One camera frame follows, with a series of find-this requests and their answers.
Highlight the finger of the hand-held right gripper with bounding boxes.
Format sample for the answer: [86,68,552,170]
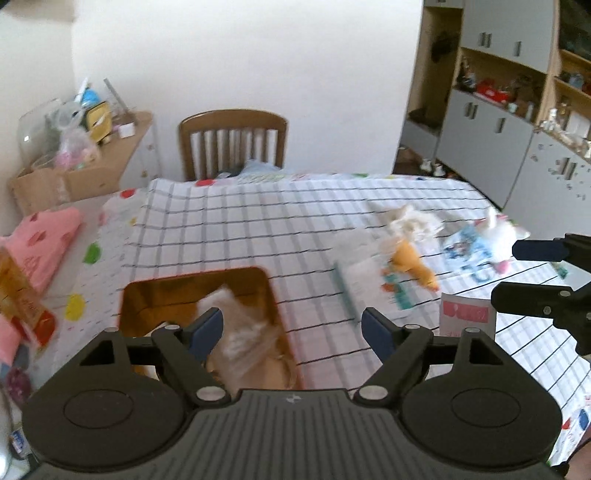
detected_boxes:
[491,282,591,356]
[512,233,591,269]

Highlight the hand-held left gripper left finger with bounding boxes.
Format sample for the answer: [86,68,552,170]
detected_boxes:
[69,308,232,407]

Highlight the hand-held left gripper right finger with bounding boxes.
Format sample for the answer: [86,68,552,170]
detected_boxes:
[355,308,513,403]

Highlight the clear plastic packet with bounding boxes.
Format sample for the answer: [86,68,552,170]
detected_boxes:
[198,285,283,389]

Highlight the brown cardboard box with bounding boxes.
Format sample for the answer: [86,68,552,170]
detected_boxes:
[117,266,306,394]

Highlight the white plush unicorn toy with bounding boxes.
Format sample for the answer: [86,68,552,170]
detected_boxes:
[470,207,530,276]

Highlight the tissue pack with teal edge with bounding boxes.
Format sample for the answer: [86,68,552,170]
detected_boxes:
[334,240,417,320]

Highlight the pink and white packet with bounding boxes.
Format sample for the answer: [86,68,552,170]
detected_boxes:
[438,292,498,338]

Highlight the blue printed plastic bag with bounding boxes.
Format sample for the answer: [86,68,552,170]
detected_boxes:
[440,226,498,282]

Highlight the yellow plush toy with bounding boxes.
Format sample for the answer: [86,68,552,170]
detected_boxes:
[392,239,441,291]

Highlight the white lower cabinet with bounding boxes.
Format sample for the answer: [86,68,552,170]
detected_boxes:
[436,88,591,241]

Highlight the red storage box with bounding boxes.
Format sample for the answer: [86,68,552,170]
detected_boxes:
[475,80,511,103]

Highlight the orange snack packet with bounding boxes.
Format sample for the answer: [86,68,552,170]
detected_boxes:
[0,246,57,348]

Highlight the pink patterned cloth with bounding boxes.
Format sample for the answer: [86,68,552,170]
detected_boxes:
[0,206,84,296]

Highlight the wooden side cabinet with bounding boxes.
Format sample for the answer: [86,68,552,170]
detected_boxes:
[99,110,160,190]

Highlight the wooden chair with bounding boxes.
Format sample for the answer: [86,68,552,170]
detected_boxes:
[178,109,290,182]

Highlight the black hanging hat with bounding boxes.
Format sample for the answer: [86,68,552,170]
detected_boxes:
[431,32,456,61]

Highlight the plastic bag with pink contents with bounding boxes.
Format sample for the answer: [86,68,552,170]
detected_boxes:
[55,126,100,169]

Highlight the white upper wall cabinet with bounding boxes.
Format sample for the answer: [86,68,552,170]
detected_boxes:
[461,0,555,75]

